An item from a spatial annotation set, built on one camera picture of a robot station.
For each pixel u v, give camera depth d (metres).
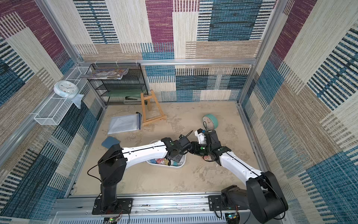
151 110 1.18
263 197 0.41
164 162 0.87
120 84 1.11
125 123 1.06
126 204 0.76
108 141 0.98
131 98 1.08
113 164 0.50
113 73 0.88
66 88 0.76
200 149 0.74
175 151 0.63
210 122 0.96
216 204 0.74
